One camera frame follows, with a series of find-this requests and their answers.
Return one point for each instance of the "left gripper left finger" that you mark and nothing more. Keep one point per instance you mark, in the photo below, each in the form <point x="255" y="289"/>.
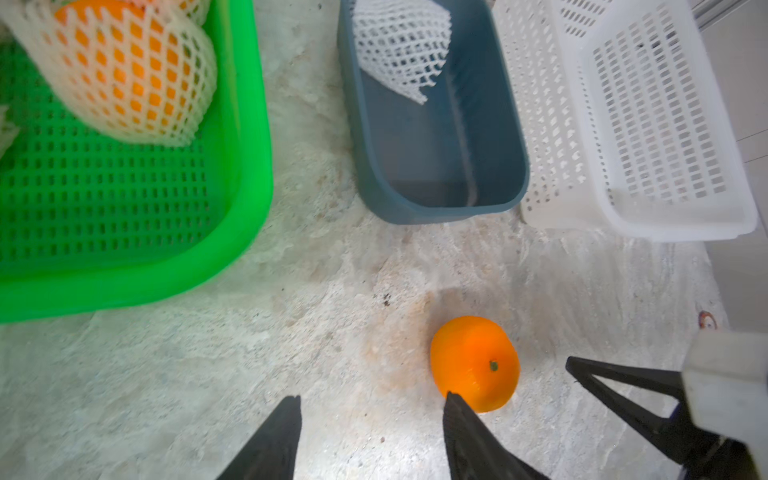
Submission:
<point x="271" y="451"/>

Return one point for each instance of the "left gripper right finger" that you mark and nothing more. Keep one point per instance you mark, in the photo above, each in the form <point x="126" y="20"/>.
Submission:
<point x="473" y="452"/>

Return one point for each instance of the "netted orange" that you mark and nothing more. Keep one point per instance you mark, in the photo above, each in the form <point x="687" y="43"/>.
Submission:
<point x="141" y="72"/>

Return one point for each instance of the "white foam net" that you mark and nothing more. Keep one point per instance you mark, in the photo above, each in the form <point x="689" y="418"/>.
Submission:
<point x="403" y="45"/>

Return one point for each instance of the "white plastic basket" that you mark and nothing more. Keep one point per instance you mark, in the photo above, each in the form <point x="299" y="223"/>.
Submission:
<point x="623" y="120"/>

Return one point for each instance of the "green plastic basket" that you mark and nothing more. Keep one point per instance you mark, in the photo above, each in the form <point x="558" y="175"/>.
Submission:
<point x="90" y="223"/>

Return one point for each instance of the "dark blue plastic tub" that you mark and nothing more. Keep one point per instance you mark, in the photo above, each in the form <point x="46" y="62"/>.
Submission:
<point x="460" y="154"/>

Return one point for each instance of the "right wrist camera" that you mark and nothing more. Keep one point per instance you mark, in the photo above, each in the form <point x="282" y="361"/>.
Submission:
<point x="725" y="382"/>

